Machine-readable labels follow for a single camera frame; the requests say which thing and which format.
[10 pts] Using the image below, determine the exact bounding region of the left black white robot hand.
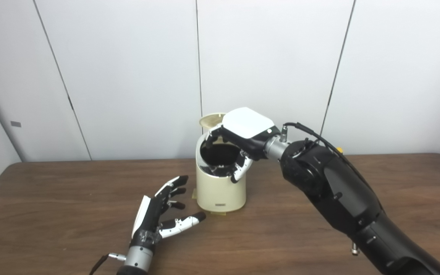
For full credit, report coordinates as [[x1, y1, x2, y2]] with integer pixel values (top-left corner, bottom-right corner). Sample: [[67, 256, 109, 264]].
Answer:
[[130, 175, 207, 249]]

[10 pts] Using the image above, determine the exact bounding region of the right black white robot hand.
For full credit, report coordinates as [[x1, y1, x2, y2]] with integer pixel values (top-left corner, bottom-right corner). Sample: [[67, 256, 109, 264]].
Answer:
[[204, 107, 281, 184]]

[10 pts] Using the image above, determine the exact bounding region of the cream-colored bin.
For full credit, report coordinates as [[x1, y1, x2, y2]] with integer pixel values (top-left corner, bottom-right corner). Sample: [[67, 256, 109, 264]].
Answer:
[[196, 132, 247, 213]]

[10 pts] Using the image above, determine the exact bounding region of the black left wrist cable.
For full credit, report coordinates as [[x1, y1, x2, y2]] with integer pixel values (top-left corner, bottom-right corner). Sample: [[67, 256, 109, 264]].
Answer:
[[89, 253, 127, 275]]

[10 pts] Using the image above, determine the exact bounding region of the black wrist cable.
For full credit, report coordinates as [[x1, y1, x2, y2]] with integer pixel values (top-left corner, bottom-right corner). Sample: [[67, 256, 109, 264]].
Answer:
[[280, 122, 358, 169], [89, 253, 127, 275]]

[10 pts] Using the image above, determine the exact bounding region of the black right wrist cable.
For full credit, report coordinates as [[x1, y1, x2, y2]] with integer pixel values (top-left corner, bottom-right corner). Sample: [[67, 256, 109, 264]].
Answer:
[[280, 122, 358, 169]]

